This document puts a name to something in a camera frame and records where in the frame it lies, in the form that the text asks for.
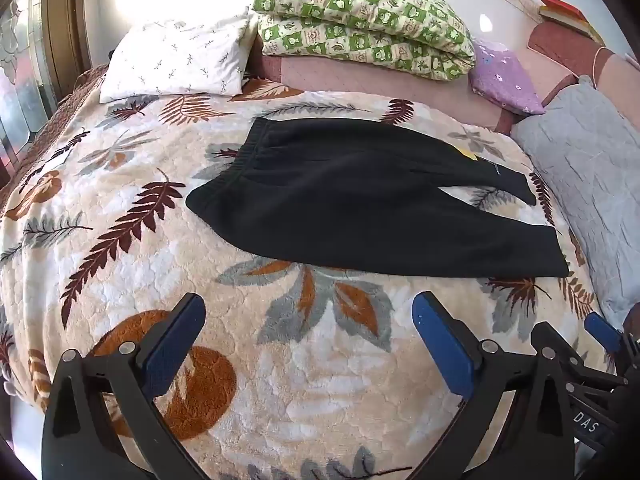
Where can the brown quilted bedspread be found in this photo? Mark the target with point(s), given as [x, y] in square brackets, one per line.
[75, 95]

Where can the purple flower print pillow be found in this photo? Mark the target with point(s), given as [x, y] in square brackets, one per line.
[505, 77]

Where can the wooden window frame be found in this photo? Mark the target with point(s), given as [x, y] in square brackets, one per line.
[62, 25]

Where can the red book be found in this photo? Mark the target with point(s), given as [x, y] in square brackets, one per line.
[560, 4]

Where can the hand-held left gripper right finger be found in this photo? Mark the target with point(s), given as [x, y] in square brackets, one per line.
[445, 340]

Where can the grey quilted blanket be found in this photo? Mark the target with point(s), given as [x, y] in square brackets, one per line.
[585, 160]

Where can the black pants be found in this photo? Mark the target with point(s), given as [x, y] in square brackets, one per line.
[350, 200]

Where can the pink and brown headboard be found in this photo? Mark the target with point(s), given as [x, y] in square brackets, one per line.
[565, 42]

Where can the white leaf print pillow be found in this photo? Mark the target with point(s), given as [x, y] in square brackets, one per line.
[175, 60]

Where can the tan book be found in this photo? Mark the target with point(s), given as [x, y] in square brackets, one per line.
[570, 19]

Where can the leaf print fleece blanket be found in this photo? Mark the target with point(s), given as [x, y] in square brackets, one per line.
[200, 240]

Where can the pink bed sheet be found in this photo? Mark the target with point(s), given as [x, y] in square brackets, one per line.
[350, 77]

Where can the patterned glass window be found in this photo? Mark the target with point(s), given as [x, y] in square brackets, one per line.
[22, 70]

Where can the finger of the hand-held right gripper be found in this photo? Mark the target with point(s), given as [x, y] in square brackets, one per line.
[600, 330]

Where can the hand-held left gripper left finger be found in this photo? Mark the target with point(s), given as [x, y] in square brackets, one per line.
[172, 345]

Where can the green checked folded quilt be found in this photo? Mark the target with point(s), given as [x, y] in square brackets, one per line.
[360, 15]

